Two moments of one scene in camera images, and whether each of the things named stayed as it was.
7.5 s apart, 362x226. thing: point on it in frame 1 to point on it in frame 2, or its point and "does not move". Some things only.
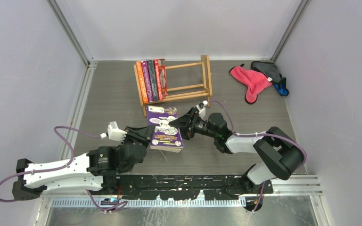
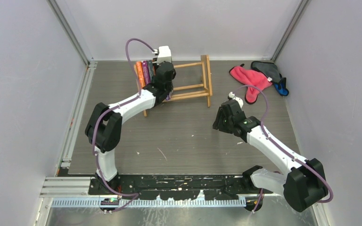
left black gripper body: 129,142 to 170,87
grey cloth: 269,69 does not move
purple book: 147,82 does not move
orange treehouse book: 142,81 does not move
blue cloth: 281,86 does not move
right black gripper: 183,122 to 218,124
